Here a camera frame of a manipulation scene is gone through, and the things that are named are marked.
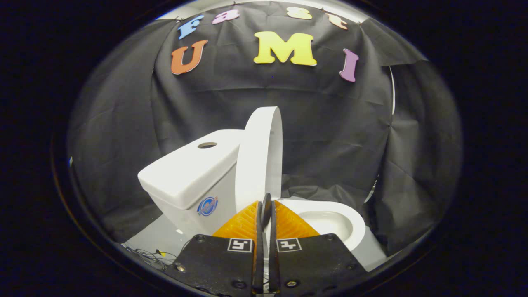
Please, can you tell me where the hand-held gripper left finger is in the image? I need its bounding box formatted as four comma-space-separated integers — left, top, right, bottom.
165, 201, 265, 296

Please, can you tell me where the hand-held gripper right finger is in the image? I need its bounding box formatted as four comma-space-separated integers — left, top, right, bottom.
270, 200, 368, 295

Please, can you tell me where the small black lid tab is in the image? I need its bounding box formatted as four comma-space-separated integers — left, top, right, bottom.
261, 193, 273, 227

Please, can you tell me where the white toilet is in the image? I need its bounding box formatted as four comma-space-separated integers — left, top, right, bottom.
146, 165, 367, 253

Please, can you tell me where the white toilet tank lid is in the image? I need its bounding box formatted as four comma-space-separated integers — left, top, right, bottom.
137, 129, 245, 210

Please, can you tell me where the black backdrop cloth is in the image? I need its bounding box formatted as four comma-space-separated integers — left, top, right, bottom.
68, 1, 462, 256

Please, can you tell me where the thin black cable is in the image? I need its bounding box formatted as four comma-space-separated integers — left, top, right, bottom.
126, 245, 179, 271

